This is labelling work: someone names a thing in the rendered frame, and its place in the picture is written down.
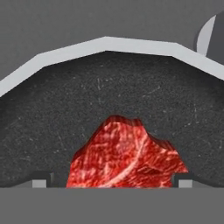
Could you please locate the raw red steak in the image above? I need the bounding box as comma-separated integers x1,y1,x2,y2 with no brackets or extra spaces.
66,115,189,189

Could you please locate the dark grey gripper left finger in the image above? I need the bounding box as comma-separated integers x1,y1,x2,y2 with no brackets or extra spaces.
15,170,56,189

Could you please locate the black pan with grey rim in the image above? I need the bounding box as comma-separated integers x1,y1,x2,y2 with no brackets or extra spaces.
0,36,224,189

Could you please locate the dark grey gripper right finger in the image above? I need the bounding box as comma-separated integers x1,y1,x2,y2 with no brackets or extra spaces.
171,171,210,189

